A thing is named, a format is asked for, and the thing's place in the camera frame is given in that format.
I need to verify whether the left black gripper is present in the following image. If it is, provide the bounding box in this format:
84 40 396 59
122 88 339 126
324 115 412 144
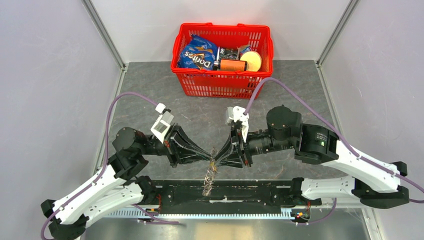
139 122 212 168

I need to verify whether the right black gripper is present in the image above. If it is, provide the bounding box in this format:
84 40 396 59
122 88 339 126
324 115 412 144
214 124 295 169

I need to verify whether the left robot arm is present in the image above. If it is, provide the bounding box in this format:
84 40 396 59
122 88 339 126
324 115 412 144
40 124 211 240

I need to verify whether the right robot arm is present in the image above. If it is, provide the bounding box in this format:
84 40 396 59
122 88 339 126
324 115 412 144
213 105 410 209

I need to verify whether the red plastic shopping basket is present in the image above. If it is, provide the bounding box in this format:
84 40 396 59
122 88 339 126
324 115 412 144
170 22 274 99

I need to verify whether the orange can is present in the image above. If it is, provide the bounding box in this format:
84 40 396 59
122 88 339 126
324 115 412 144
218 58 248 72

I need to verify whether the blue Doritos chip bag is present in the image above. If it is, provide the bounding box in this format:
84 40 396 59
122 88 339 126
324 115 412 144
177 34 218 71

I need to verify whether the round yellow lid container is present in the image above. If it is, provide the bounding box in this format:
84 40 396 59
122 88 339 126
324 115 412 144
240 51 262 72

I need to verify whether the dark printed snack packet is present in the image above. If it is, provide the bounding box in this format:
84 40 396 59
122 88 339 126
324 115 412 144
216 47 239 61

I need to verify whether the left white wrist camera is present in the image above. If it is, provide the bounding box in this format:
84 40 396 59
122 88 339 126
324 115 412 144
150 103 174 143

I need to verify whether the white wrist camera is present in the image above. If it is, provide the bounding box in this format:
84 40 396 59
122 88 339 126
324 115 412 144
225 106 249 143
150 103 174 143

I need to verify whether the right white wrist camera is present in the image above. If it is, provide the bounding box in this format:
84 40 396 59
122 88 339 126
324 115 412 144
225 106 249 143

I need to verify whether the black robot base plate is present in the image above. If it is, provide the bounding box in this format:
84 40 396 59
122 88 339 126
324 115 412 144
112 179 345 216

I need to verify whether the slotted metal cable duct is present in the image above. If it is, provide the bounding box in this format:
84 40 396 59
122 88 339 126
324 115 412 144
105 206 307 221

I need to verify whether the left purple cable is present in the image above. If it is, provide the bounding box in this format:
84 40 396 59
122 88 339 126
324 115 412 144
40 92 160 240

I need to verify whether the purple cable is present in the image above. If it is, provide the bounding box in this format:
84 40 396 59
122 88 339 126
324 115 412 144
40 92 160 240
245 77 424 226

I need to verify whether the left aluminium frame post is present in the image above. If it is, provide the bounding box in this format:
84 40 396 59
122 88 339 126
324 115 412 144
81 0 126 70

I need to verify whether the aluminium frame post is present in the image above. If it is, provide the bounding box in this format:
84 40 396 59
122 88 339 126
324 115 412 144
315 0 360 67
81 0 126 70

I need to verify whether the right aluminium frame post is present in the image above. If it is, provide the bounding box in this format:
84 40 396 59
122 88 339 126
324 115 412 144
315 0 360 67

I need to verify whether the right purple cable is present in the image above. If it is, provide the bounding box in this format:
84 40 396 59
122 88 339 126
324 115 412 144
245 77 424 226

